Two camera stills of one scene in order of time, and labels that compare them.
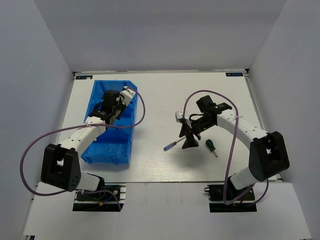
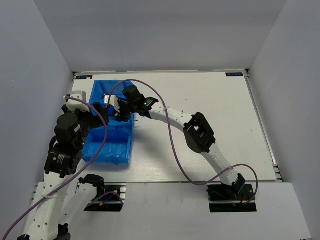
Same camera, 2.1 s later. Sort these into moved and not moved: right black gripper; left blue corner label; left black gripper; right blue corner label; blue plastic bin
Moved: left black gripper; right black gripper
Not moved: right blue corner label; left blue corner label; blue plastic bin
